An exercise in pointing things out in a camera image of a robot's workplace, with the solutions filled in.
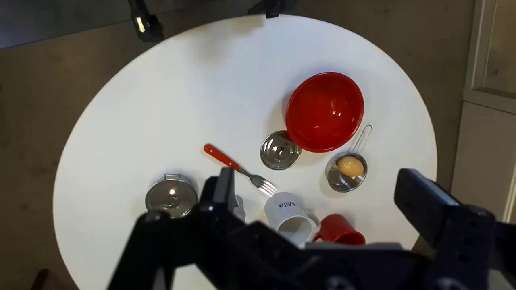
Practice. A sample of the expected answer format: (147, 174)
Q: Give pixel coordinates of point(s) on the small silver saucepan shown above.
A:
(336, 184)

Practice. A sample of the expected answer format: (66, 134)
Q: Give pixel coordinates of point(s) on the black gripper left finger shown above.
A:
(223, 187)

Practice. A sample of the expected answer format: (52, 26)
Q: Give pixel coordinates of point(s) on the red cup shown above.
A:
(339, 231)

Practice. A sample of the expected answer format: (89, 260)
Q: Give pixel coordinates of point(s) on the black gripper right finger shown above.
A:
(429, 207)

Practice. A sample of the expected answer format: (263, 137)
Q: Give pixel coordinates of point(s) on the yellow egg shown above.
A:
(352, 166)

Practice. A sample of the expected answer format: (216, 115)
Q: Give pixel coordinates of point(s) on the red bowl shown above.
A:
(323, 113)

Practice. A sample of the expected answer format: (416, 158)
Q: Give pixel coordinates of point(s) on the white mug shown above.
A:
(284, 211)

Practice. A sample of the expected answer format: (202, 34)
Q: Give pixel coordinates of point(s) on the steel lidded pot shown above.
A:
(171, 197)

